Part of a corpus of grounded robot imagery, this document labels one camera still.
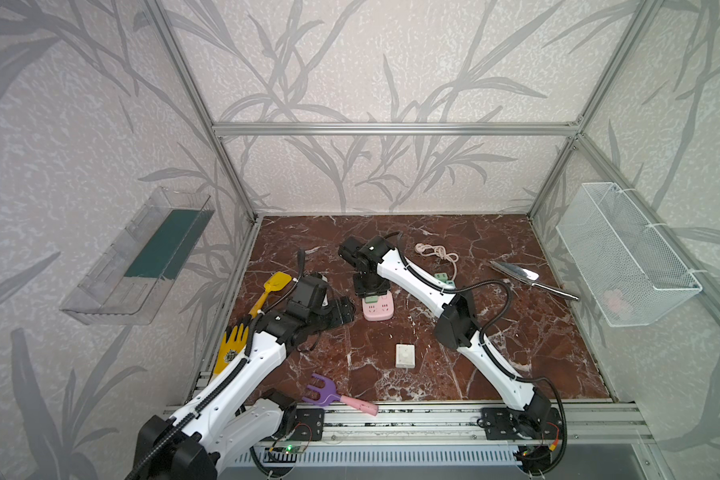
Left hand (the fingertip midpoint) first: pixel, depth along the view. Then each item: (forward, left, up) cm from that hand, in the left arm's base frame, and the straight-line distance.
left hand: (349, 303), depth 80 cm
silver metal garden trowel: (+17, -60, -13) cm, 64 cm away
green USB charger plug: (+13, -28, -7) cm, 32 cm away
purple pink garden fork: (-21, +5, -12) cm, 24 cm away
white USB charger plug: (-10, -16, -11) cm, 22 cm away
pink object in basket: (-3, -66, +8) cm, 67 cm away
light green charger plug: (+7, -6, -11) cm, 14 cm away
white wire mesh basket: (-2, -62, +21) cm, 65 cm away
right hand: (+9, -4, -8) cm, 13 cm away
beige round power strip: (+28, -26, -13) cm, 41 cm away
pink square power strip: (+3, -9, -11) cm, 15 cm away
